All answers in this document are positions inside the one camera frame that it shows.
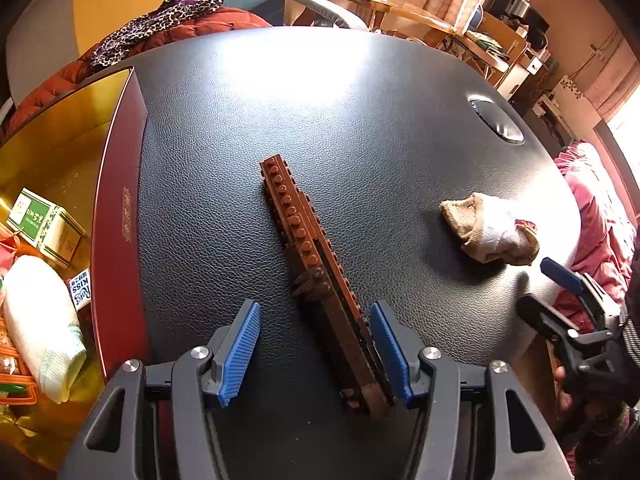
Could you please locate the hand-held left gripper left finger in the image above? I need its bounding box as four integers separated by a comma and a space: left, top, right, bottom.
57, 299, 262, 480

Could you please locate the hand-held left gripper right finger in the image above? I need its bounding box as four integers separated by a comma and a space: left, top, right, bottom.
369, 300, 576, 480

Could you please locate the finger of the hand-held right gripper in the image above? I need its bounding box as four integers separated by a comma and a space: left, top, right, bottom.
516, 294, 608, 361
540, 256, 623, 333

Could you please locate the beige brown sock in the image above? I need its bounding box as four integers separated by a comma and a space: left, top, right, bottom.
440, 192, 541, 266

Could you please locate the long brown brick bar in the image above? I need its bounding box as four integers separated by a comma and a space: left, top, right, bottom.
260, 156, 396, 421

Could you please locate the red gift box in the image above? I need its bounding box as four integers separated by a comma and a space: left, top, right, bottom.
0, 66, 151, 471

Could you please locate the red chocolate candy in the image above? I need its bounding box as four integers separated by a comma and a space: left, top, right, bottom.
0, 225, 23, 281
66, 267, 92, 309

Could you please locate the pale green sock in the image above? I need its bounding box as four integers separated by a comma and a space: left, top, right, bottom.
2, 255, 87, 405

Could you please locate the green tea box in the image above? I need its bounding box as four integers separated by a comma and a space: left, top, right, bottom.
6, 187, 87, 268

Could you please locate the person's right hand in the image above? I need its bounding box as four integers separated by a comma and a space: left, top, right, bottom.
554, 365, 626, 441

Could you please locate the pink blanket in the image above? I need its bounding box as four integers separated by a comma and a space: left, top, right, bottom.
552, 140, 640, 321

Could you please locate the oval table inset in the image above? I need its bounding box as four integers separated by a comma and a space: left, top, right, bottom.
467, 94, 526, 145

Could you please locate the pink curtain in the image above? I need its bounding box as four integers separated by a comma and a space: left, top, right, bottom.
582, 25, 640, 121

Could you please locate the black iron stand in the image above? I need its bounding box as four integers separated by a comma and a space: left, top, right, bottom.
440, 32, 476, 61

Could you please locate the wooden shelf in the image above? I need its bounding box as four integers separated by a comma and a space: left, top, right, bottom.
465, 10, 546, 91

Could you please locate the wooden side table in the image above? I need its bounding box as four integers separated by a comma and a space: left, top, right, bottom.
302, 0, 458, 36

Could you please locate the leopard print cloth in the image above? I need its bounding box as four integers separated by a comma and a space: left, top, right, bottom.
90, 0, 226, 72

